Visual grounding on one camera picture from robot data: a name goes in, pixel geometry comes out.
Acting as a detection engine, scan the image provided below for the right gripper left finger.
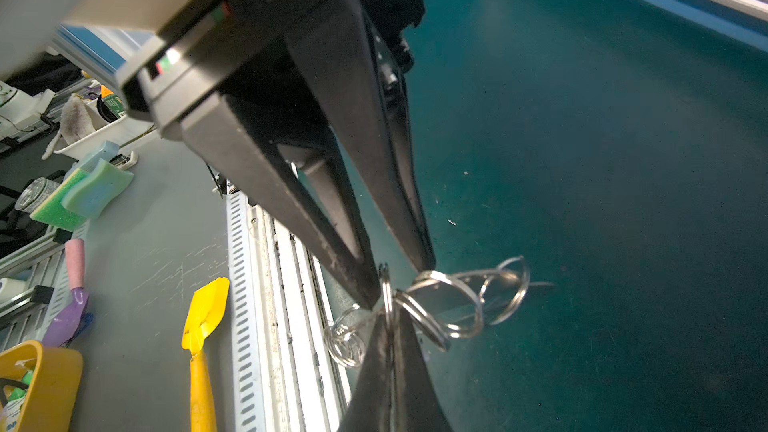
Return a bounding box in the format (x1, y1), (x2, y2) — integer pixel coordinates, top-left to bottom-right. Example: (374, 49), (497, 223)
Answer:
(338, 317), (393, 432)

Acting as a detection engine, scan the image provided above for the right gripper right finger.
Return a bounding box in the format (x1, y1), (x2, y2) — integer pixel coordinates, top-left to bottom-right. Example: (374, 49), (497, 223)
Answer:
(393, 311), (453, 431)

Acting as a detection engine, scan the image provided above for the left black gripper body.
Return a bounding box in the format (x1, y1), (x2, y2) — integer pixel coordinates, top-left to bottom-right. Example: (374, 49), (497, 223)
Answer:
(117, 0), (425, 140)

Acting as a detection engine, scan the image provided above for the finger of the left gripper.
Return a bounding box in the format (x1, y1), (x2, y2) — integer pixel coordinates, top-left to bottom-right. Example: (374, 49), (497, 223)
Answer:
(180, 93), (381, 309)
(285, 0), (436, 271)

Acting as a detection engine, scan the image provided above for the yellow toy shovel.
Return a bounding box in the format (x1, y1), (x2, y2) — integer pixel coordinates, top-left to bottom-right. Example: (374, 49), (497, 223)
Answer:
(181, 277), (230, 432)

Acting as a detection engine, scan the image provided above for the white tray with cloth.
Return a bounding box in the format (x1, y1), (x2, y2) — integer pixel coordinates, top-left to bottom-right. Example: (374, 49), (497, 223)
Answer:
(41, 95), (152, 160)

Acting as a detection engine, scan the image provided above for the green blue sponge stack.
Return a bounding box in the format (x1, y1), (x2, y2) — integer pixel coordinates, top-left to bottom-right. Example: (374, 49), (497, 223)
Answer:
(30, 141), (138, 232)

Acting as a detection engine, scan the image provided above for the pink purple spatula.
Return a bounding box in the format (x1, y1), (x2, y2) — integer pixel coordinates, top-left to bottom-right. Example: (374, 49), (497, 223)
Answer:
(42, 238), (89, 347)

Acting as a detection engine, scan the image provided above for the yellow plastic container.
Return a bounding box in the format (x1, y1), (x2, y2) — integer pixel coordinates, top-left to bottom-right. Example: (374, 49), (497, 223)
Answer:
(1, 340), (83, 431)

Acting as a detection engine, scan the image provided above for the aluminium mounting rail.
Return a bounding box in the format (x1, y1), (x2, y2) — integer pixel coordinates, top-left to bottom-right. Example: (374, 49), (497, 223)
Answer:
(251, 206), (350, 431)

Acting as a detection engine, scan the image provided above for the white slotted cable duct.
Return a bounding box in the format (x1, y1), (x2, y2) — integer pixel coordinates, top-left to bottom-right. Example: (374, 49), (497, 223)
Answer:
(226, 192), (270, 431)

